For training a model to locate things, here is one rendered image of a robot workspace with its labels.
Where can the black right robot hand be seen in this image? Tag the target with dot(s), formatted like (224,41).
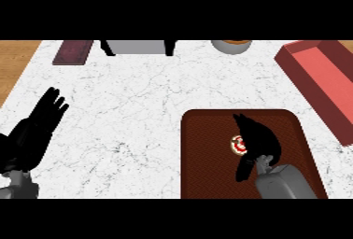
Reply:
(258,137)

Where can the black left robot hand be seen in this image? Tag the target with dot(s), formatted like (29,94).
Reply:
(31,133)

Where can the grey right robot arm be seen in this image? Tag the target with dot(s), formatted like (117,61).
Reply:
(282,182)

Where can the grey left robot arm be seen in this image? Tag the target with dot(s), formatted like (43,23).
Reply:
(18,185)

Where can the red and white cupcake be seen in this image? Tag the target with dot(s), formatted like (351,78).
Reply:
(238,145)

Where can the brown rectangular tray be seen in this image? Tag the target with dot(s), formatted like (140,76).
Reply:
(207,149)

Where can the red cardboard box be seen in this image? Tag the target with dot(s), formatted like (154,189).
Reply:
(320,77)

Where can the dark purple rectangular block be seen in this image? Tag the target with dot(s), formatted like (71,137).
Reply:
(72,53)

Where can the grey round pot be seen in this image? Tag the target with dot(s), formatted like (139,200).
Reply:
(230,46)

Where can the grey appliance with black legs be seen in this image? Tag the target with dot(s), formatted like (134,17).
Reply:
(136,46)

